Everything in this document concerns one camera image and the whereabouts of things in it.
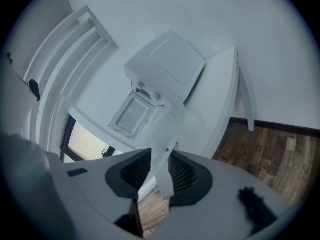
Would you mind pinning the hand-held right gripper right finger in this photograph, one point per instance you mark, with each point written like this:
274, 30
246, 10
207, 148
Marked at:
220, 209

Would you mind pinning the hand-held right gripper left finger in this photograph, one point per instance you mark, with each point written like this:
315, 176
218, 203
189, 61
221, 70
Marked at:
100, 199

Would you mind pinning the clear glass turntable plate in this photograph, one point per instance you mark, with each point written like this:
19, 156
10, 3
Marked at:
165, 131

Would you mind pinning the white microwave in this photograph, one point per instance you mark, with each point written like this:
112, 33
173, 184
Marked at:
165, 66

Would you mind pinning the black framed window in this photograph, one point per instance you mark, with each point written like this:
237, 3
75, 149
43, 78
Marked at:
82, 139

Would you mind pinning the dark wooden skirting board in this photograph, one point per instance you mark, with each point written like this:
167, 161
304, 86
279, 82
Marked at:
280, 126

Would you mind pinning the white table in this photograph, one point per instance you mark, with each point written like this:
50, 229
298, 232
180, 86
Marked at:
220, 89

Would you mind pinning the black wall-mounted device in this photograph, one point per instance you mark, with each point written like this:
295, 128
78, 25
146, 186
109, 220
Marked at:
34, 89

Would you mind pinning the white moulded wall frame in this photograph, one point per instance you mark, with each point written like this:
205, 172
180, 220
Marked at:
75, 51

